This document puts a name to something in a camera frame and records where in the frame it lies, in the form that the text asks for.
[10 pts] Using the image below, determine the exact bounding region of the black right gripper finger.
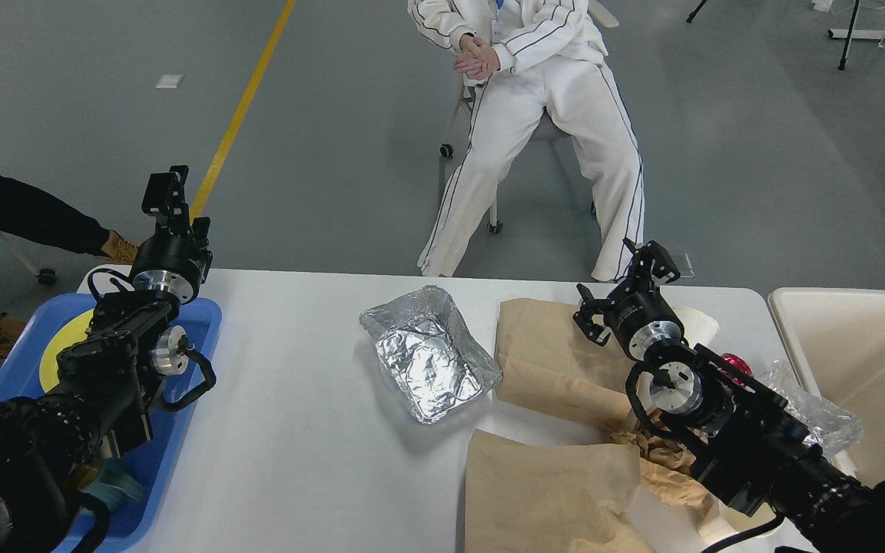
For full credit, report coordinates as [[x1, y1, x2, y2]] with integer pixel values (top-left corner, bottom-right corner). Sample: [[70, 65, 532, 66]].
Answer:
[[572, 283, 618, 347], [619, 238, 681, 298]]

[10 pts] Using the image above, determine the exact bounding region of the white cup lower right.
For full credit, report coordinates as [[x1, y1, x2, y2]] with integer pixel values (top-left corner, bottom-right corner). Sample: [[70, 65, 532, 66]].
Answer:
[[698, 499, 775, 544]]

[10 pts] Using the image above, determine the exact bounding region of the person in black trousers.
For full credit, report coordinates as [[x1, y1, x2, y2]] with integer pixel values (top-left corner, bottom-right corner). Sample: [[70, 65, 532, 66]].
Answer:
[[0, 175, 109, 359]]

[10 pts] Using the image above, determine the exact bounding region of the red round object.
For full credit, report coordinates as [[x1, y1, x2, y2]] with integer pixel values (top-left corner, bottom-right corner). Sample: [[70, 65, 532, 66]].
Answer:
[[722, 353, 753, 376]]

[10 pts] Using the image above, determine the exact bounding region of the crumpled brown paper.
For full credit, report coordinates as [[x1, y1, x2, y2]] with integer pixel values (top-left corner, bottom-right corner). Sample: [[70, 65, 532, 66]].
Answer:
[[608, 431, 713, 514]]

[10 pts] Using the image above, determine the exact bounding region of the white paper cup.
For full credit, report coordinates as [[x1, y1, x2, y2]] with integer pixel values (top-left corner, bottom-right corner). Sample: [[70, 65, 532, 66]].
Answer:
[[674, 306, 720, 349]]

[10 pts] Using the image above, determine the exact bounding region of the white stand base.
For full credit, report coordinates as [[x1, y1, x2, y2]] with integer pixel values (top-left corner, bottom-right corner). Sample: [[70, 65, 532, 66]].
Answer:
[[811, 0, 885, 71]]

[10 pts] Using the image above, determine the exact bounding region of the clear plastic wrapper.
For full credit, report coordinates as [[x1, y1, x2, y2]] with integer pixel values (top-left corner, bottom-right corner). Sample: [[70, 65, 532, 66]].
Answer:
[[764, 359, 864, 456]]

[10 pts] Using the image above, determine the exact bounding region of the clear floor plate right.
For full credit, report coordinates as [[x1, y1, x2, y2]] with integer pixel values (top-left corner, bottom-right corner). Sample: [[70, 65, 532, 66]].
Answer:
[[670, 252, 696, 279]]

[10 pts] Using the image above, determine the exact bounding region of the person in white tracksuit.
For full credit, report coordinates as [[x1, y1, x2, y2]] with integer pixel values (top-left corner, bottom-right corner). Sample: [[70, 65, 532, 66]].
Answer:
[[407, 0, 645, 283]]

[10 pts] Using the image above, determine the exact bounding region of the aluminium foil tray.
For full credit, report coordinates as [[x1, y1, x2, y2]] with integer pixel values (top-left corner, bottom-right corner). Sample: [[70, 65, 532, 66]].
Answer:
[[359, 286, 502, 425]]

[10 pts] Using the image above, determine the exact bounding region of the dark teal mug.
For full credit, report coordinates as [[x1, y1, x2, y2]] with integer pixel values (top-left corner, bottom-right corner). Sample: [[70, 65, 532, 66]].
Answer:
[[83, 459, 148, 512]]

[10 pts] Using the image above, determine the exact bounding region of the yellow plastic plate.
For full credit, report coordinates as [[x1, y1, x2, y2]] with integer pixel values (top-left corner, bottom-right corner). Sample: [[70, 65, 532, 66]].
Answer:
[[38, 310, 94, 392]]

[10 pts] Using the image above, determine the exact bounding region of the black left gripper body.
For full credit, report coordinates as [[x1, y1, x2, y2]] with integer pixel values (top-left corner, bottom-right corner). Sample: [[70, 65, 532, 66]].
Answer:
[[129, 232, 212, 304]]

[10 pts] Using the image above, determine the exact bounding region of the tan work boot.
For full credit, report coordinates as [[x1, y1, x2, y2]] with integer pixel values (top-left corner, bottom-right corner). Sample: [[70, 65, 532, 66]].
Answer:
[[101, 230, 140, 265]]

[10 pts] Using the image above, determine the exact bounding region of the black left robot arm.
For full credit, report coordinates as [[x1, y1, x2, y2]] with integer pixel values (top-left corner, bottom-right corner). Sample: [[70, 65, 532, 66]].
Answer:
[[0, 165, 217, 552]]

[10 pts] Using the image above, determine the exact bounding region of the brown paper bag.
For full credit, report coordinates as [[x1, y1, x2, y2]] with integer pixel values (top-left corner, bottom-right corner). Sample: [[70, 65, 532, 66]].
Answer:
[[495, 298, 633, 432], [464, 431, 651, 552]]

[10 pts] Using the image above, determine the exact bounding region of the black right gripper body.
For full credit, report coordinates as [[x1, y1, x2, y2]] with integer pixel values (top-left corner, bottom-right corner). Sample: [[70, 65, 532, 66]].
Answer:
[[608, 290, 684, 361]]

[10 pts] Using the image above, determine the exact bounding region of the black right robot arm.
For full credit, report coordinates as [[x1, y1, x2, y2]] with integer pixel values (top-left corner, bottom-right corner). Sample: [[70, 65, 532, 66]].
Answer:
[[573, 239, 885, 552]]

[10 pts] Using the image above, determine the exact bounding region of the beige plastic bin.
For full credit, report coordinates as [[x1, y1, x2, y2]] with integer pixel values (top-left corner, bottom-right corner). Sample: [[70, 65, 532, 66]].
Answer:
[[768, 288, 885, 486]]

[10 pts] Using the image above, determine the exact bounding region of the white paper scrap on floor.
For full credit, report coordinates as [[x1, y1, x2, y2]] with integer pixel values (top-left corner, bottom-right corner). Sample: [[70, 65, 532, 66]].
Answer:
[[154, 74, 185, 90]]

